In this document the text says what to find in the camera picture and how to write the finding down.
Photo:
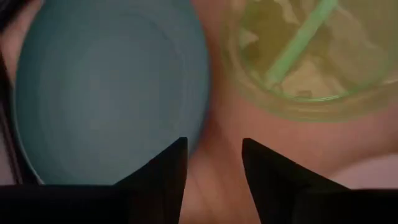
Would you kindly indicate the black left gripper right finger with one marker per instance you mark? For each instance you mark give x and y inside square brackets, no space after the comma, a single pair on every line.
[280,193]

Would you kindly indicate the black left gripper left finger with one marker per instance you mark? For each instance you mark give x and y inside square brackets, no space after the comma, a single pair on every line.
[155,193]

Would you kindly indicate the large light blue-grey plate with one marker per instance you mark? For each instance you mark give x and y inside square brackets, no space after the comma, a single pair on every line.
[109,93]

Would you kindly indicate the small translucent green plate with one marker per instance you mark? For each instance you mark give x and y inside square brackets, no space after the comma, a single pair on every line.
[357,46]

